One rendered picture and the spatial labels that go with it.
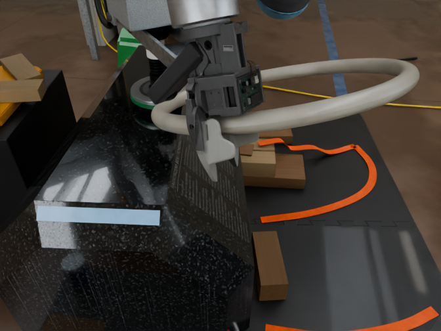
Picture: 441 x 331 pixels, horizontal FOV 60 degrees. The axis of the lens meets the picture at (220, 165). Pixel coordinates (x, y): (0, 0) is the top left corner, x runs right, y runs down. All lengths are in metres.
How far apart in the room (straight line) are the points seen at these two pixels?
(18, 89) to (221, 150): 1.30
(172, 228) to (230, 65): 0.61
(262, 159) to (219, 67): 1.71
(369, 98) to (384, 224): 1.72
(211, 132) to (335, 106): 0.17
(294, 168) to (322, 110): 1.82
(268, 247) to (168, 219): 0.90
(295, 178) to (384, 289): 0.75
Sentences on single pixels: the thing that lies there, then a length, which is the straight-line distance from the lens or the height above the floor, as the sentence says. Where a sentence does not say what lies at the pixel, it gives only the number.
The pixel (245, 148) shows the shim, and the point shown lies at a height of 0.21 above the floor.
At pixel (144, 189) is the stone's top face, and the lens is 1.05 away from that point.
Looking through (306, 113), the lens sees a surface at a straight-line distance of 0.52.
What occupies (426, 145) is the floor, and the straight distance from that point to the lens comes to 3.00.
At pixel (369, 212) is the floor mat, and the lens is 2.29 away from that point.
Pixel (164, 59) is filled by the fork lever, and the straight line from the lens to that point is 1.11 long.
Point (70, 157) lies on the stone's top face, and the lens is 1.22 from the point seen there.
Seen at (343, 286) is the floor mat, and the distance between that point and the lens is 1.93.
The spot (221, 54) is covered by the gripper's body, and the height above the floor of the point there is 1.35.
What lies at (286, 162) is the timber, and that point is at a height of 0.09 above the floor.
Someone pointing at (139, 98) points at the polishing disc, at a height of 0.90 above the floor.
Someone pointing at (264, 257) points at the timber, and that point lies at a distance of 1.79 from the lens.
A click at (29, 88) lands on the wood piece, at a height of 0.83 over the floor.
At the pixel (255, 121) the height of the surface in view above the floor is 1.27.
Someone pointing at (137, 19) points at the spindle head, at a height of 1.19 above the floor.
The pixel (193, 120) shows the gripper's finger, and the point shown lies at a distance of 0.52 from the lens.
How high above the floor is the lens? 1.55
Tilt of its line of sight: 39 degrees down
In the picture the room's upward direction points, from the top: straight up
